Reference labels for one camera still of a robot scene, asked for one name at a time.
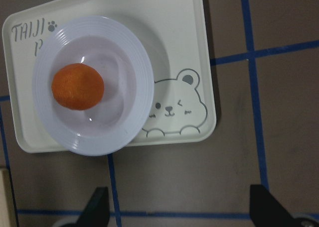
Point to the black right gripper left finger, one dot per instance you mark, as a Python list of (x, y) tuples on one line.
[(97, 210)]

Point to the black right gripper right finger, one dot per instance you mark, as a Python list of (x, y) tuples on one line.
[(266, 211)]

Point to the orange fruit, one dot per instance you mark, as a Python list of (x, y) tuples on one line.
[(77, 87)]

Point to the white round plate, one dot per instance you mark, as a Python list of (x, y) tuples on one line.
[(123, 63)]

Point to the cream bear tray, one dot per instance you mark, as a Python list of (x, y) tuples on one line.
[(172, 31)]

